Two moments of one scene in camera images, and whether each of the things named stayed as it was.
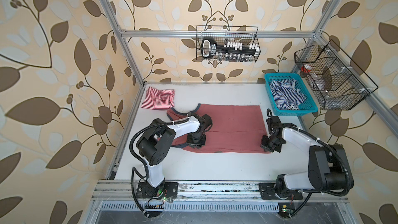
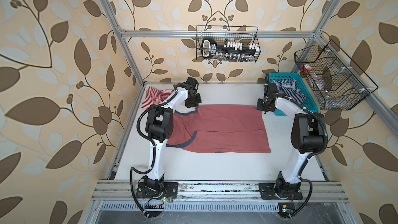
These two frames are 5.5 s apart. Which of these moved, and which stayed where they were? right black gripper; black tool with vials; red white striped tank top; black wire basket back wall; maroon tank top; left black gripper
Moved: right black gripper; left black gripper
Stayed: black tool with vials; red white striped tank top; black wire basket back wall; maroon tank top
